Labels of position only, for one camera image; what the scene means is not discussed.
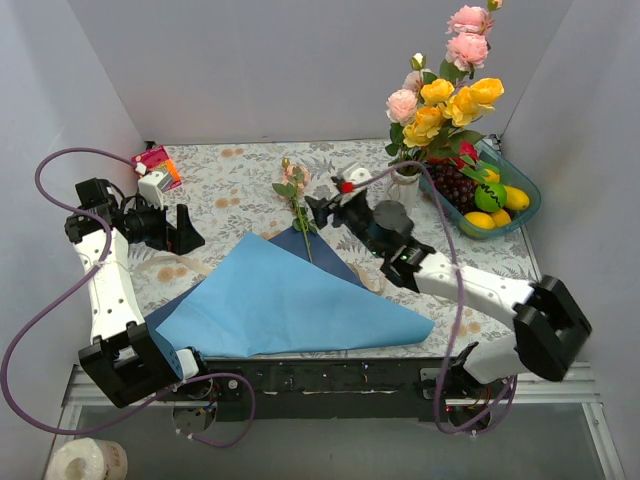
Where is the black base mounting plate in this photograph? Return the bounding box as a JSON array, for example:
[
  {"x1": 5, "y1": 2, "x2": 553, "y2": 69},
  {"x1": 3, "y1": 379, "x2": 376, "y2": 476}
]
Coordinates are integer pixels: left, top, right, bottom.
[{"x1": 154, "y1": 357, "x2": 514, "y2": 426}]

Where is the pink rose stem long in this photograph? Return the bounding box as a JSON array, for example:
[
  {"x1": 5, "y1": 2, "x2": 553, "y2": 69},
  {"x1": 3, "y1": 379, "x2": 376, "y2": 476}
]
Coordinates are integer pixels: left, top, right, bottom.
[{"x1": 439, "y1": 0, "x2": 503, "y2": 83}]

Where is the yellow lemon back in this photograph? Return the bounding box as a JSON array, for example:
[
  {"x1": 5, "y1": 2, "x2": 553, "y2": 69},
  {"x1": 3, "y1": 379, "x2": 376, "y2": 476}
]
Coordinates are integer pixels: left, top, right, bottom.
[{"x1": 482, "y1": 168, "x2": 501, "y2": 183}]

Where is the dark purple grape bunch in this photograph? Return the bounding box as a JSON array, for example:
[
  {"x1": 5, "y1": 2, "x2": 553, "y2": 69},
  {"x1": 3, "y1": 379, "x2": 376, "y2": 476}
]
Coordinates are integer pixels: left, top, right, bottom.
[{"x1": 427, "y1": 163, "x2": 477, "y2": 215}]

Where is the yellow rose stem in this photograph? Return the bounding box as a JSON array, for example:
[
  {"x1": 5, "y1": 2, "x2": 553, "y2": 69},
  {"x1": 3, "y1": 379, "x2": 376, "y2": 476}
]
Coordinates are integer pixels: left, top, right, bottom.
[{"x1": 385, "y1": 78, "x2": 504, "y2": 181}]

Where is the blue wrapping paper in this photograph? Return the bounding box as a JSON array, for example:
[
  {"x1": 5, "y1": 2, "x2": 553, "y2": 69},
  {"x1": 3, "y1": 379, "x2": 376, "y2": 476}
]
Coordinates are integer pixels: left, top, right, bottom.
[{"x1": 146, "y1": 229, "x2": 434, "y2": 358}]

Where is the yellow lemon front left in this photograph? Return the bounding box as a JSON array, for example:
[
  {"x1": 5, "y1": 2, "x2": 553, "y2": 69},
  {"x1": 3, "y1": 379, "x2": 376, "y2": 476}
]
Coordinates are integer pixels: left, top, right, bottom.
[{"x1": 464, "y1": 211, "x2": 496, "y2": 230}]

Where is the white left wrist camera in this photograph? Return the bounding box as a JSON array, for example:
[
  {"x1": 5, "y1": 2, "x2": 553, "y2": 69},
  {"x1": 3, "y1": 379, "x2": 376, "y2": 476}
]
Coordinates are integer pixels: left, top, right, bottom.
[{"x1": 138, "y1": 170, "x2": 173, "y2": 209}]

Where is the teal plastic fruit basket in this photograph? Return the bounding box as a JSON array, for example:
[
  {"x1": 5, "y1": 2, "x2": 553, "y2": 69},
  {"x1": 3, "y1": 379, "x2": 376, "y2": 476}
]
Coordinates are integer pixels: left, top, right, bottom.
[{"x1": 417, "y1": 137, "x2": 543, "y2": 240}]

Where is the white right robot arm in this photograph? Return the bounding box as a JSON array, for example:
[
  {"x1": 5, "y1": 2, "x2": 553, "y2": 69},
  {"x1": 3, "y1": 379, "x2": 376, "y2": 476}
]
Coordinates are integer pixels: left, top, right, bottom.
[{"x1": 306, "y1": 192, "x2": 592, "y2": 398}]

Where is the pink dragon fruit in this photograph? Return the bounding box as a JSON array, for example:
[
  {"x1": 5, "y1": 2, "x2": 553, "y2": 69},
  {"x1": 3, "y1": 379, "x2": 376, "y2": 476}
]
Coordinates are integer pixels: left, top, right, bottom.
[{"x1": 452, "y1": 141, "x2": 478, "y2": 171}]

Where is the white ribbed ceramic vase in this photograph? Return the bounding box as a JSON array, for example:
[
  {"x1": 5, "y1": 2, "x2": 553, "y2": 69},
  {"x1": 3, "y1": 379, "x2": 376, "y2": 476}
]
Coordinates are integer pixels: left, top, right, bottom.
[{"x1": 385, "y1": 171, "x2": 421, "y2": 213}]

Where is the aluminium rail frame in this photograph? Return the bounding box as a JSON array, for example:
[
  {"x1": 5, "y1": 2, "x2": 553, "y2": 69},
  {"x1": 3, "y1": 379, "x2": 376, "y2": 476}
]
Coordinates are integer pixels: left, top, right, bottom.
[{"x1": 62, "y1": 364, "x2": 601, "y2": 407}]

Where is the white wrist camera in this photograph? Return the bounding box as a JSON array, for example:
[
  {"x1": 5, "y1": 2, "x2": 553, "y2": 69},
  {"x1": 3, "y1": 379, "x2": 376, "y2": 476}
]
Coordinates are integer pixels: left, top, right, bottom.
[
  {"x1": 332, "y1": 163, "x2": 372, "y2": 204},
  {"x1": 138, "y1": 170, "x2": 173, "y2": 209}
]

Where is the white tape roll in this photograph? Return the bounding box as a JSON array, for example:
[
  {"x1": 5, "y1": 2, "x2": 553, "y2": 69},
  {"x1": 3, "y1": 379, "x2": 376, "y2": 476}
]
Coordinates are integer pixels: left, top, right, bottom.
[{"x1": 45, "y1": 438, "x2": 128, "y2": 480}]

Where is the cream ribbon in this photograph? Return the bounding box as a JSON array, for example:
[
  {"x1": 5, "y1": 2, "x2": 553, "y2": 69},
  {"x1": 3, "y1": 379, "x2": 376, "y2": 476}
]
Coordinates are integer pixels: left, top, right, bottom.
[{"x1": 131, "y1": 256, "x2": 387, "y2": 296}]

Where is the small pink bud stem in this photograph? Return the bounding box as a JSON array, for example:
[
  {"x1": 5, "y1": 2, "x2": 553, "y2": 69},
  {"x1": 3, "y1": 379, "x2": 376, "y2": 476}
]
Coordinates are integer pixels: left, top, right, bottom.
[{"x1": 272, "y1": 157, "x2": 318, "y2": 263}]

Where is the floral patterned table mat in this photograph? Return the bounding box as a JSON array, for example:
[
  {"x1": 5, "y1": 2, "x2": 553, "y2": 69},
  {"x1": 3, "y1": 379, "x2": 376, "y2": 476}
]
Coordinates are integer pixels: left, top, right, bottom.
[{"x1": 129, "y1": 139, "x2": 542, "y2": 358}]

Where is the orange pink snack box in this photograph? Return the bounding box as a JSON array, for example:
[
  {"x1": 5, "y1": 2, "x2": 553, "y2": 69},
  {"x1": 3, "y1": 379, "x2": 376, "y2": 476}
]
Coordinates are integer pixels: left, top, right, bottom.
[{"x1": 132, "y1": 146, "x2": 182, "y2": 191}]

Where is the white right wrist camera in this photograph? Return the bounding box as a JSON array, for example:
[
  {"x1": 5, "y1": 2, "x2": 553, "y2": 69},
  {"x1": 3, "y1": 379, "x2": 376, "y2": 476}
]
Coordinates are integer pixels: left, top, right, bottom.
[{"x1": 332, "y1": 163, "x2": 372, "y2": 204}]

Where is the yellow lemon front right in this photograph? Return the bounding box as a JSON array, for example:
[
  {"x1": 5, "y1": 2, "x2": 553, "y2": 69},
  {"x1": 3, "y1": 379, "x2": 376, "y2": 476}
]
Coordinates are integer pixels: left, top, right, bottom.
[{"x1": 490, "y1": 209, "x2": 511, "y2": 228}]

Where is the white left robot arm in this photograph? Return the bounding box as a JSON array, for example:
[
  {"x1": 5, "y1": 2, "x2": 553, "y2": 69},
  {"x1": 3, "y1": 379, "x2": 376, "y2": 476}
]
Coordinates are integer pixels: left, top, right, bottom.
[{"x1": 65, "y1": 171, "x2": 213, "y2": 408}]

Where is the yellow lemon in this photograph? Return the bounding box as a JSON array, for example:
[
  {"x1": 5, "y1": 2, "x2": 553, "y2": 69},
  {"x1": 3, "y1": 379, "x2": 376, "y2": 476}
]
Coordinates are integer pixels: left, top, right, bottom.
[
  {"x1": 490, "y1": 209, "x2": 511, "y2": 228},
  {"x1": 504, "y1": 185, "x2": 530, "y2": 211},
  {"x1": 482, "y1": 168, "x2": 501, "y2": 183},
  {"x1": 464, "y1": 211, "x2": 496, "y2": 230}
]

